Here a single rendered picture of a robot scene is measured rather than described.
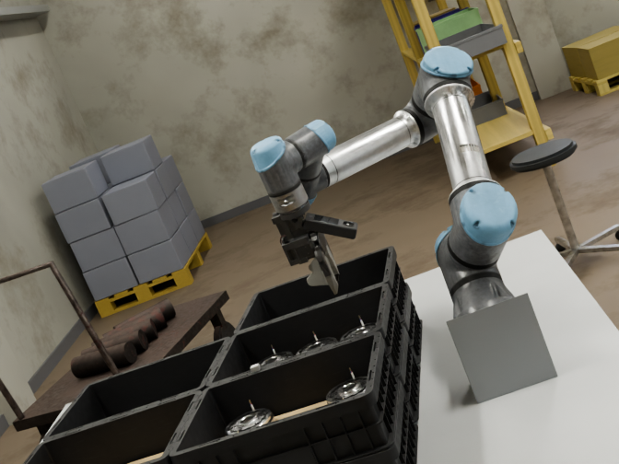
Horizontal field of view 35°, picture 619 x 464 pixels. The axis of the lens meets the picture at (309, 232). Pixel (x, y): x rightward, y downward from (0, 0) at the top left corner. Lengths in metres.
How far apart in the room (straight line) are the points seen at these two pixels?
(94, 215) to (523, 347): 5.67
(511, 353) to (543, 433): 0.22
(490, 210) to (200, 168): 7.44
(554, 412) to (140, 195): 5.65
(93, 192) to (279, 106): 2.43
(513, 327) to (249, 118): 7.32
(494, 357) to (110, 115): 7.63
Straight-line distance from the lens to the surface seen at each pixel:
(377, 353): 1.89
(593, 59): 8.41
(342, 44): 9.10
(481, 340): 2.05
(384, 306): 2.13
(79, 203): 7.47
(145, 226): 7.39
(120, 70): 9.37
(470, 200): 2.02
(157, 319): 5.11
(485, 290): 2.07
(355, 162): 2.26
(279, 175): 2.05
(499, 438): 1.94
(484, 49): 6.48
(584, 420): 1.91
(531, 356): 2.07
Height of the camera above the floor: 1.58
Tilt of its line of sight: 12 degrees down
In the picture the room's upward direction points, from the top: 22 degrees counter-clockwise
